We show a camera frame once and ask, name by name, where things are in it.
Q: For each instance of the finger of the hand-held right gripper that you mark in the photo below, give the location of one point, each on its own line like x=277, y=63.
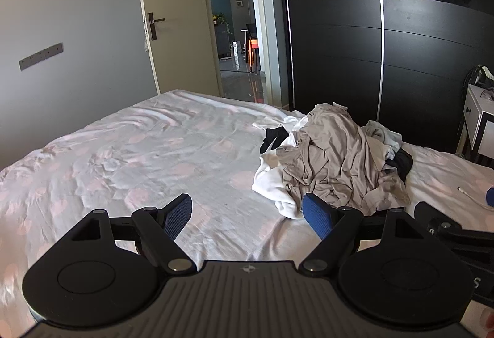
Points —
x=463, y=231
x=491, y=197

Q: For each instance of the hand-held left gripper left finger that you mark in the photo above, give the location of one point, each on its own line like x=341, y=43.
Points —
x=177, y=218

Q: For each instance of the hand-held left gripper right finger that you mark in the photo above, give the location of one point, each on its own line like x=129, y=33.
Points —
x=318, y=214

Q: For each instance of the beige long sleeve shirt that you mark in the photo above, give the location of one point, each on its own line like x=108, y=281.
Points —
x=339, y=152

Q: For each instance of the person's right hand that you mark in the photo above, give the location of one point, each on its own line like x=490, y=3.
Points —
x=491, y=319

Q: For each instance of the white garment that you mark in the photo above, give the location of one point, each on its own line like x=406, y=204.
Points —
x=270, y=175

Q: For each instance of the polka dot bed sheet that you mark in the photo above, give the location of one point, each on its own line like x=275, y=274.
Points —
x=135, y=152

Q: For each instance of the white nightstand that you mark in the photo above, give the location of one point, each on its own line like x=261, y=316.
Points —
x=476, y=118

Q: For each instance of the light grey garment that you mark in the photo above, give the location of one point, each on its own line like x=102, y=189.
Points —
x=382, y=133

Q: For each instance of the black sliding wardrobe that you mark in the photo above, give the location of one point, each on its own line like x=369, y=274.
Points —
x=335, y=52

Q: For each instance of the orange chair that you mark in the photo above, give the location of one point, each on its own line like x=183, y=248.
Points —
x=253, y=54

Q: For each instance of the cream door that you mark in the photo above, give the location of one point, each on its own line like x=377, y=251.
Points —
x=181, y=33

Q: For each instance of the potted plant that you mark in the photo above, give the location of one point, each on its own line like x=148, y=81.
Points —
x=220, y=18

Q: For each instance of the grey wall switch panel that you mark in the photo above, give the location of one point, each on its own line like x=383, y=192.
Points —
x=41, y=57

